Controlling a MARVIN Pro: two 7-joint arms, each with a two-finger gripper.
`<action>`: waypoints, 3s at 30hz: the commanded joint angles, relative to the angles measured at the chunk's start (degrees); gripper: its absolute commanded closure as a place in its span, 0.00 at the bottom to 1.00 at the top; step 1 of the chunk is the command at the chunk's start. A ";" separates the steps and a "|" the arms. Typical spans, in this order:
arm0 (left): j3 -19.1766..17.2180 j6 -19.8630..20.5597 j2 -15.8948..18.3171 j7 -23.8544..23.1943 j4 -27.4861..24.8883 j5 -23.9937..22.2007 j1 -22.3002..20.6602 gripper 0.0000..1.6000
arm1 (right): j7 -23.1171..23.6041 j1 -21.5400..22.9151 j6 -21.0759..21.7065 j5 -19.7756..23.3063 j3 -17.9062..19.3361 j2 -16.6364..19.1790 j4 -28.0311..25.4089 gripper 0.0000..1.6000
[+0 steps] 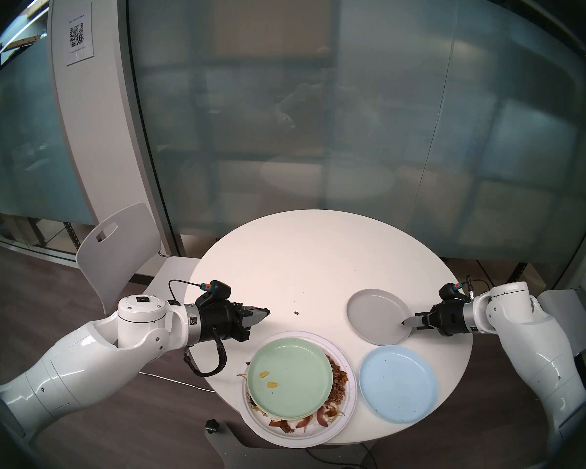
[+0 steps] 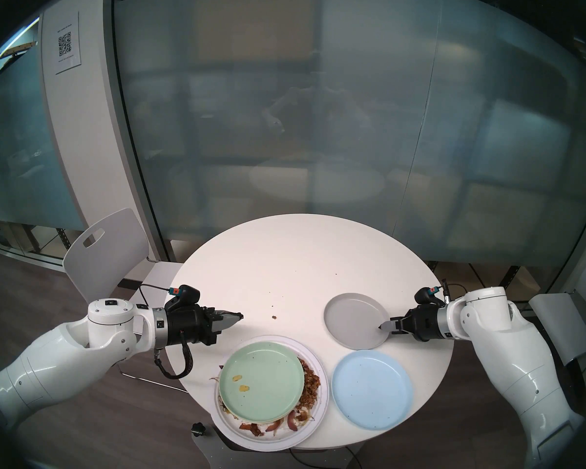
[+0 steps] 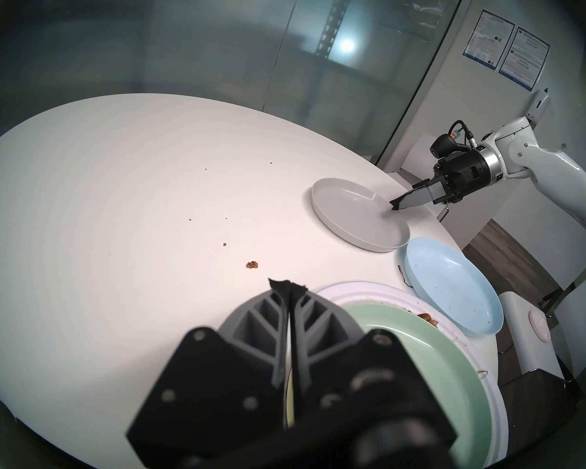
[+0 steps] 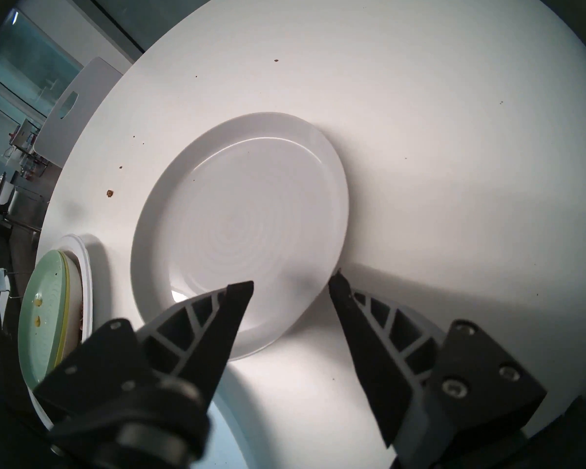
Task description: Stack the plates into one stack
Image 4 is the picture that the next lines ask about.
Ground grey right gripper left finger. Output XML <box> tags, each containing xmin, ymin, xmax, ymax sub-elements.
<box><xmin>32</xmin><ymin>280</ymin><xmax>254</xmax><ymax>428</ymax></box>

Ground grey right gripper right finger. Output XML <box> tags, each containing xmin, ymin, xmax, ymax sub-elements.
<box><xmin>327</xmin><ymin>271</ymin><xmax>548</xmax><ymax>455</ymax></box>

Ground yellow plastic plate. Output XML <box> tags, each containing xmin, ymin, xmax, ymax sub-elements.
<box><xmin>54</xmin><ymin>253</ymin><xmax>77</xmax><ymax>371</ymax></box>

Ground mint green plastic plate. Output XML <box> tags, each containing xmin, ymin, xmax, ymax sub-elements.
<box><xmin>18</xmin><ymin>250</ymin><xmax>71</xmax><ymax>390</ymax></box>

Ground light blue plastic plate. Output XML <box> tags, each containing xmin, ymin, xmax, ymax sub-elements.
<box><xmin>203</xmin><ymin>385</ymin><xmax>259</xmax><ymax>469</ymax></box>

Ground grey plastic plate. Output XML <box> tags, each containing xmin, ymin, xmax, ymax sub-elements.
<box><xmin>130</xmin><ymin>112</ymin><xmax>350</xmax><ymax>361</ymax></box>

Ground large white paper plate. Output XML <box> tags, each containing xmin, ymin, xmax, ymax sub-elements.
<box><xmin>27</xmin><ymin>234</ymin><xmax>94</xmax><ymax>432</ymax></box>

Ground white plastic chair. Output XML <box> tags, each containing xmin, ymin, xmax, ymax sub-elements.
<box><xmin>34</xmin><ymin>57</ymin><xmax>125</xmax><ymax>168</ymax></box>

